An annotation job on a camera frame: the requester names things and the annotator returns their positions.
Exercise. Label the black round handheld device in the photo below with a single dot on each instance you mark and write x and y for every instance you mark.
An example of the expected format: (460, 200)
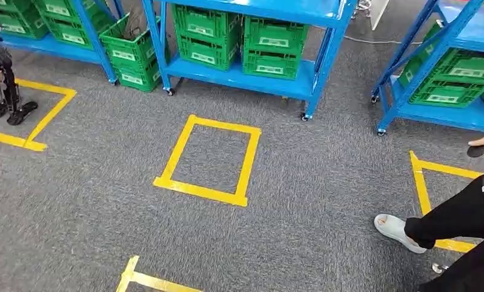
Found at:
(476, 151)

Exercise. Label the yellow floor tape outline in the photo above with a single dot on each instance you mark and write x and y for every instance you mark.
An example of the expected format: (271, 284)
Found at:
(421, 189)
(209, 191)
(149, 281)

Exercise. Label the blue steel shelving rack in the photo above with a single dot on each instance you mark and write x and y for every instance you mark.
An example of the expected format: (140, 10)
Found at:
(447, 115)
(241, 78)
(44, 46)

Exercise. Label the grey car part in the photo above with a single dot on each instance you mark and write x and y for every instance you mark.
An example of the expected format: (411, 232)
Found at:
(135, 24)

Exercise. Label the white furniture panel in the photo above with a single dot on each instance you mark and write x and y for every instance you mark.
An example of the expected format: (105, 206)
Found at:
(379, 14)

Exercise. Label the person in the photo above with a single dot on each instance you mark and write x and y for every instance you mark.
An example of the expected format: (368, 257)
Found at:
(459, 217)

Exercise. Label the black humanoid robot legs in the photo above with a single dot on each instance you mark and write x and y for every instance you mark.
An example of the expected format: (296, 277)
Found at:
(11, 92)

